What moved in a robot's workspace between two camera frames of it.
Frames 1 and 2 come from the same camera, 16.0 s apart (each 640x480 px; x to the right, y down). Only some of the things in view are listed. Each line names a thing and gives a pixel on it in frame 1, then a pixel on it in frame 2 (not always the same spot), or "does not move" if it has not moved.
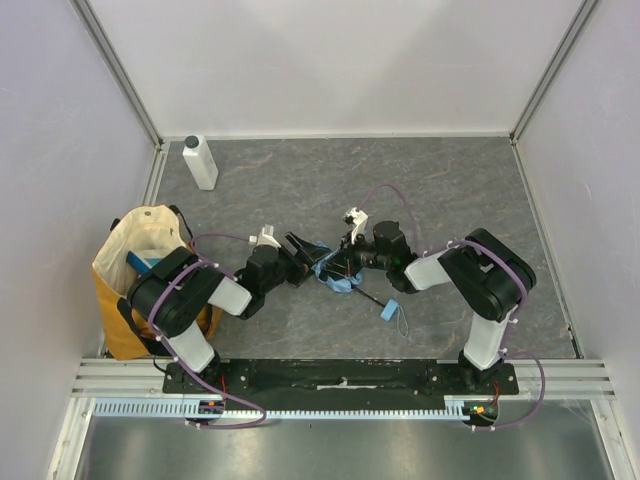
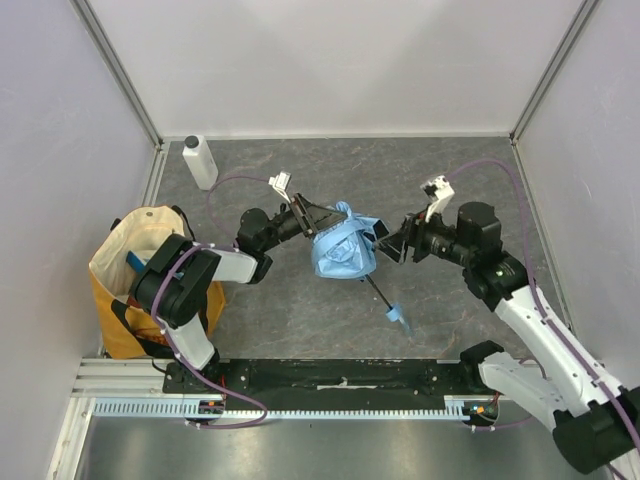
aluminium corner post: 565,48 does not move
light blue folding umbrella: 345,284 → 342,247
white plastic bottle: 200,162 does not move
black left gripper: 291,259 → 302,215
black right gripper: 347,256 → 409,239
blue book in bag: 139,263 does not move
